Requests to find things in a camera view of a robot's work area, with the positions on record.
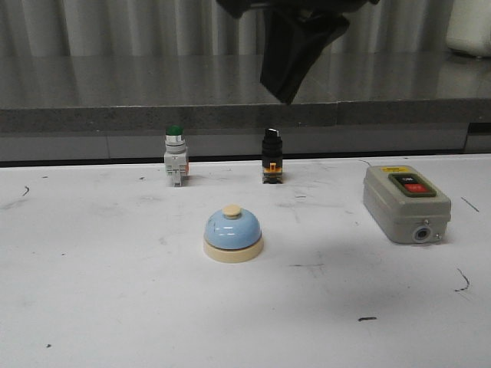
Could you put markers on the blue desk call bell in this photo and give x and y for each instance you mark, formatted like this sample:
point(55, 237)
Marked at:
point(232, 235)

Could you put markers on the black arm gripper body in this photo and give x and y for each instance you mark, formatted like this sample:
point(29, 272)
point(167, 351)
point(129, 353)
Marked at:
point(236, 8)

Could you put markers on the grey on-off switch box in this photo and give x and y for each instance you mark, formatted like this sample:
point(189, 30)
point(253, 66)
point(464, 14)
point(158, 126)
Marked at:
point(408, 207)

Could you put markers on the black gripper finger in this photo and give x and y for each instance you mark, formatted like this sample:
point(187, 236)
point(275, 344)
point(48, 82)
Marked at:
point(293, 43)

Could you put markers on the black rotary selector switch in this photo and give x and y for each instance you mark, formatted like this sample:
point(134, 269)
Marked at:
point(272, 157)

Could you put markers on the white container on counter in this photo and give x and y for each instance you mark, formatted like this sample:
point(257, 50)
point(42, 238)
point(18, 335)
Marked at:
point(468, 30)

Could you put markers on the green pushbutton switch white body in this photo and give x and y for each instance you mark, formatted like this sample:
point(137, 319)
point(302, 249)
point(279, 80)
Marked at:
point(176, 158)

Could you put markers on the grey stone counter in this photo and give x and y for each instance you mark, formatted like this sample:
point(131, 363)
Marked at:
point(116, 109)

